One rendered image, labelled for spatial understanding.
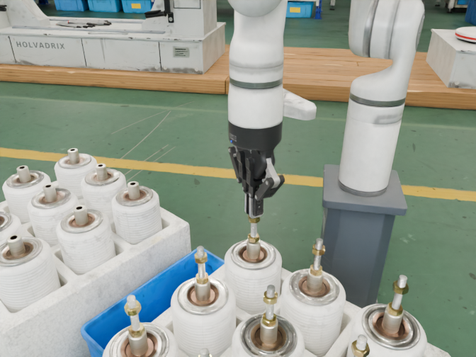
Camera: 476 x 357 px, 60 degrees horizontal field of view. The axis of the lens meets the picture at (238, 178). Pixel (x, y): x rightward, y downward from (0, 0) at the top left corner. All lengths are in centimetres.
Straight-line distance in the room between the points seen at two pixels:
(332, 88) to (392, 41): 151
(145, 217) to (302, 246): 46
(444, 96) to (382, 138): 155
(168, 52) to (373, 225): 178
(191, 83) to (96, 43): 59
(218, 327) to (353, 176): 36
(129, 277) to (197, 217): 43
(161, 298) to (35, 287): 25
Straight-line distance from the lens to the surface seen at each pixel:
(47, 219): 90
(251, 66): 52
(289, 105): 57
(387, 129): 74
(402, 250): 119
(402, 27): 69
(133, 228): 87
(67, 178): 103
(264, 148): 56
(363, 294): 92
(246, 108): 54
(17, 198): 100
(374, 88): 71
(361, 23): 69
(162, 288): 90
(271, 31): 55
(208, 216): 124
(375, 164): 76
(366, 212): 79
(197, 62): 233
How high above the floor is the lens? 70
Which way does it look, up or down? 30 degrees down
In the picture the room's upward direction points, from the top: straight up
